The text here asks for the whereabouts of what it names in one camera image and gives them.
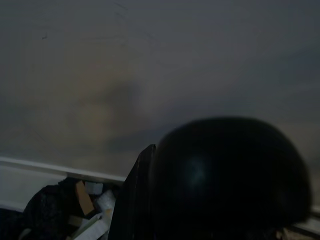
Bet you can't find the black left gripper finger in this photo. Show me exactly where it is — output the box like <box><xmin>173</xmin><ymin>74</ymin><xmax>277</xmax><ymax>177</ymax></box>
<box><xmin>108</xmin><ymin>143</ymin><xmax>157</xmax><ymax>240</ymax></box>

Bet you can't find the blue dustpan with long handle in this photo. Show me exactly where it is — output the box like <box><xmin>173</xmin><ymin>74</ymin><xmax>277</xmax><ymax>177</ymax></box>
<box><xmin>149</xmin><ymin>115</ymin><xmax>315</xmax><ymax>240</ymax></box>

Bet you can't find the white foam block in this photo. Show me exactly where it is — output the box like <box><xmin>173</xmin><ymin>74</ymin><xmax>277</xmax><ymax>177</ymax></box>
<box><xmin>84</xmin><ymin>181</ymin><xmax>105</xmax><ymax>196</ymax></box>

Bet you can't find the white paper strip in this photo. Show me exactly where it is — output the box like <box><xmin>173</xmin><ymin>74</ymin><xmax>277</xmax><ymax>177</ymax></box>
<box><xmin>69</xmin><ymin>212</ymin><xmax>112</xmax><ymax>240</ymax></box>

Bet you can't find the flat cardboard piece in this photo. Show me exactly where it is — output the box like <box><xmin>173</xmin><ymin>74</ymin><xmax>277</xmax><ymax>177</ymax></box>
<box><xmin>74</xmin><ymin>180</ymin><xmax>96</xmax><ymax>217</ymax></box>

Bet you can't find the black rubbish bag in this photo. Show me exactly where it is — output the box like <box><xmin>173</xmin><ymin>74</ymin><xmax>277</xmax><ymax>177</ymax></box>
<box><xmin>22</xmin><ymin>178</ymin><xmax>85</xmax><ymax>240</ymax></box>

